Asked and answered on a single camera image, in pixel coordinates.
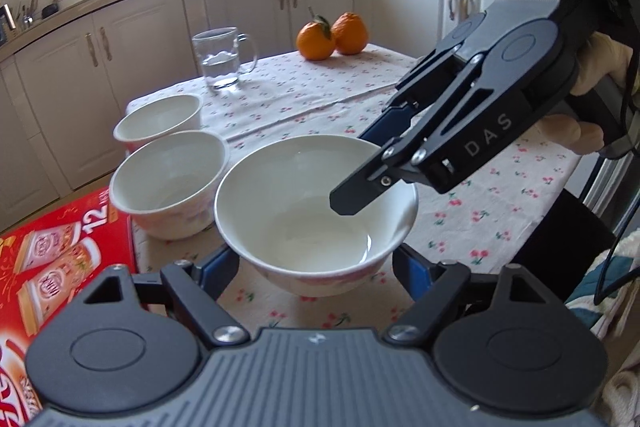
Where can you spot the bumpy orange without leaf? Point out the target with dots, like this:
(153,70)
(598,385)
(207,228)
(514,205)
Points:
(350,33)

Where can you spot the white kitchen cabinets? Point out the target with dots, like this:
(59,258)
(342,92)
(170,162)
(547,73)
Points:
(66,82)

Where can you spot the orange with green leaf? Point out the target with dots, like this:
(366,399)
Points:
(315,41)

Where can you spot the white floral bowl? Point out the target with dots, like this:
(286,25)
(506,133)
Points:
(166,116)
(168,186)
(273,209)

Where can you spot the glass mug with water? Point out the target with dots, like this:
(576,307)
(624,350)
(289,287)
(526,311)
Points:
(219,54)

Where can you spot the cherry print tablecloth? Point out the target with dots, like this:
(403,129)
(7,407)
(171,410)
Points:
(482,223)

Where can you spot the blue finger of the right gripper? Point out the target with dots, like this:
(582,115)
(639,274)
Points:
(429,95)
(400,161)

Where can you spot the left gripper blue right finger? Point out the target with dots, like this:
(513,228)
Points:
(437,291)

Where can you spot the red printed cardboard box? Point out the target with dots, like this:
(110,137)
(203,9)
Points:
(44,264)

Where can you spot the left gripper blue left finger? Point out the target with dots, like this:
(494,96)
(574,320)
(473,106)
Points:
(193,289)

